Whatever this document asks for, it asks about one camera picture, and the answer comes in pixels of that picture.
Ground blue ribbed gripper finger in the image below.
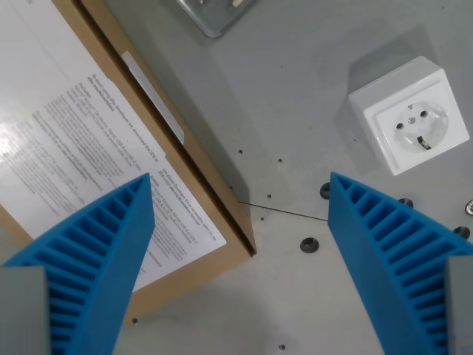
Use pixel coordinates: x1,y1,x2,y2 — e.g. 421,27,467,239
0,172,156,355
327,171,473,355

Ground brown cardboard box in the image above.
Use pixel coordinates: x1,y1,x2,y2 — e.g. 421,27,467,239
0,0,257,322

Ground white printed paper label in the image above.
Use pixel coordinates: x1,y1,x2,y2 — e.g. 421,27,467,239
0,0,227,294

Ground grey metal plate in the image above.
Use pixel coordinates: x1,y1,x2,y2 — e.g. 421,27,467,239
176,0,259,39

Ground white wall socket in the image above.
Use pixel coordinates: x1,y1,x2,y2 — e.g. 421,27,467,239
347,55,472,177

